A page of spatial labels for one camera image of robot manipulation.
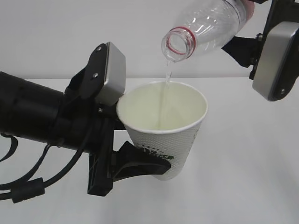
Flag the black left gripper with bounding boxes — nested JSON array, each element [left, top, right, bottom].
[[46, 88, 171, 196]]

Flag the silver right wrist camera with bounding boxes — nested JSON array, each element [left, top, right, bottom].
[[252, 22, 299, 101]]

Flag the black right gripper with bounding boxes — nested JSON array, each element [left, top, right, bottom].
[[221, 0, 299, 81]]

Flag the white paper cup green logo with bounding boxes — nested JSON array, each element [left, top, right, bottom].
[[116, 81, 208, 181]]

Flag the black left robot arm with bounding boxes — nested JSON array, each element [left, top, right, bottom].
[[0, 72, 171, 203]]

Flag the clear plastic water bottle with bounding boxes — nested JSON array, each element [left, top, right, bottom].
[[161, 0, 255, 63]]

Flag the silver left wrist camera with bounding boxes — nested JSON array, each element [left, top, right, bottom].
[[88, 42, 126, 106]]

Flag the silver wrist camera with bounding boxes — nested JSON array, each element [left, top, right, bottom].
[[252, 22, 299, 101], [88, 42, 126, 106]]

